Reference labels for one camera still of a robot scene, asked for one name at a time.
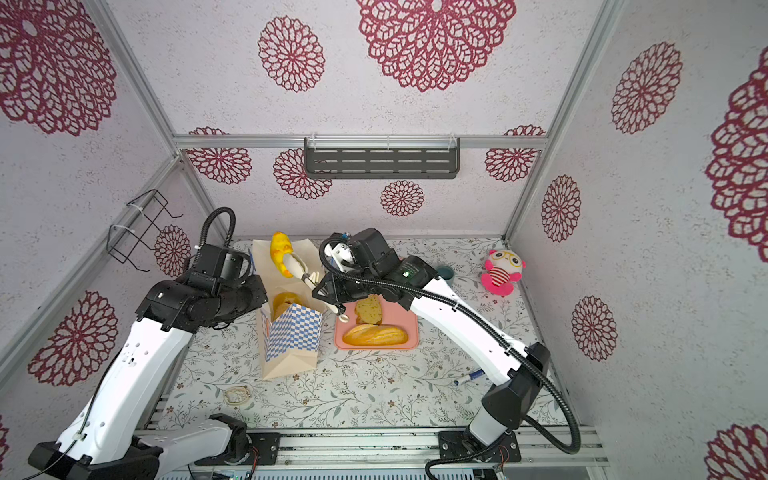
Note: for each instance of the yellow ring donut bread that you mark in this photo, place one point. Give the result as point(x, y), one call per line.
point(282, 302)

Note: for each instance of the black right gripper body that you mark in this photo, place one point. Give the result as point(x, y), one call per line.
point(359, 283)

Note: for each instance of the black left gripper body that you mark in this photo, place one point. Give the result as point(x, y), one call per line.
point(251, 290)

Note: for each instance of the teal ceramic cup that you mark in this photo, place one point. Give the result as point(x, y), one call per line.
point(446, 272)

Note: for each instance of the pink plush owl toy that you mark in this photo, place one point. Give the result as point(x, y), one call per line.
point(503, 269)

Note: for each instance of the checkered paper bag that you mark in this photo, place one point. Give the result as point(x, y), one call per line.
point(288, 345)

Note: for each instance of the yellow small bread roll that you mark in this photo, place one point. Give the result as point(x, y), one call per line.
point(280, 246)

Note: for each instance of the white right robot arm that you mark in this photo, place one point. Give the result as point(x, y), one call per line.
point(518, 372)

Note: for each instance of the long baguette bread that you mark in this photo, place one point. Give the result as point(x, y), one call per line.
point(375, 335)

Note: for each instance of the black wire wall basket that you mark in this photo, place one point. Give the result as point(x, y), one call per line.
point(123, 239)

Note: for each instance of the grey wall shelf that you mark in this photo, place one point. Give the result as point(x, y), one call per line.
point(385, 159)

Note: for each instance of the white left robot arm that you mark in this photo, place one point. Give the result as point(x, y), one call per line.
point(101, 443)

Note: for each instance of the cream tape roll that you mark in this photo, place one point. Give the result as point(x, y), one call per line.
point(237, 395)

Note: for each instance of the pink plastic tray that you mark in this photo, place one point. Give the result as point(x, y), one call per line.
point(393, 315)

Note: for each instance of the steel tongs cream tips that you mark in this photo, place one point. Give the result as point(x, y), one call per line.
point(298, 269)

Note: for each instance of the blue white marker pen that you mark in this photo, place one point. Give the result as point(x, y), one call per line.
point(469, 377)

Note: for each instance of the sliced toast bread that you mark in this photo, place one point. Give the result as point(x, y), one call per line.
point(369, 311)

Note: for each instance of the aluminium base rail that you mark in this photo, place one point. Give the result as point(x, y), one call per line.
point(400, 453)

